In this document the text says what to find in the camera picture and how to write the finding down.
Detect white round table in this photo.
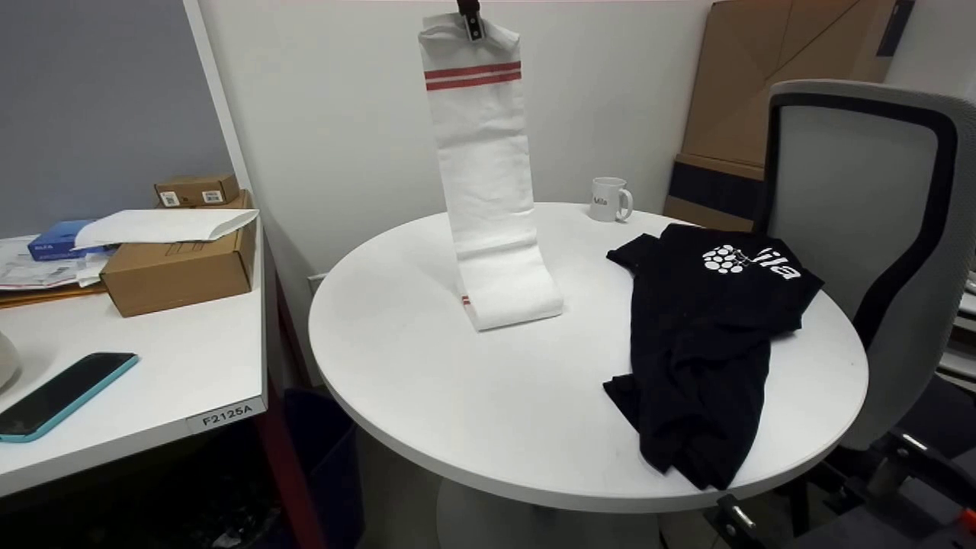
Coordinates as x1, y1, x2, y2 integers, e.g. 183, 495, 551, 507
309, 203, 870, 549

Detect black t-shirt with white print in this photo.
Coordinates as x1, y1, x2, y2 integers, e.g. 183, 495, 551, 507
604, 225, 825, 489

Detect white towel with red stripes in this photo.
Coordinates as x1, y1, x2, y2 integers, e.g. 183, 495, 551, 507
418, 11, 564, 329

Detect grey mesh office chair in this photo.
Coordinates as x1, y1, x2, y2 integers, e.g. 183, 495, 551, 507
756, 78, 976, 549

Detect blue box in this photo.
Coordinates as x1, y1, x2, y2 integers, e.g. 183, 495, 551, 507
28, 219, 87, 261

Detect white mug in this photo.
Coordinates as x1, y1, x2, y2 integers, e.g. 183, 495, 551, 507
590, 176, 634, 222

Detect leaning brown cardboard sheets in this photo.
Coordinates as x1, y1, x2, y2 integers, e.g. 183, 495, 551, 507
662, 0, 917, 234

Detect small cardboard box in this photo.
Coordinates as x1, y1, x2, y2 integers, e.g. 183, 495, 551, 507
156, 174, 240, 207

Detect smartphone with teal case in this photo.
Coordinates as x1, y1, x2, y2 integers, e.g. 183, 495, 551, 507
0, 350, 139, 442

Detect white envelope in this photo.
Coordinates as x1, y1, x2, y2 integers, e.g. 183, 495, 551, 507
74, 207, 256, 250

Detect grey desk partition panel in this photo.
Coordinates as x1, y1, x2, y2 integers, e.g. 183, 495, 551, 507
0, 0, 233, 234

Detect white office desk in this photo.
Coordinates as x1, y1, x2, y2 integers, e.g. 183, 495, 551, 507
0, 245, 268, 497

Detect flat cardboard box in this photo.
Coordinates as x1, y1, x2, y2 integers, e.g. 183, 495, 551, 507
101, 225, 256, 316

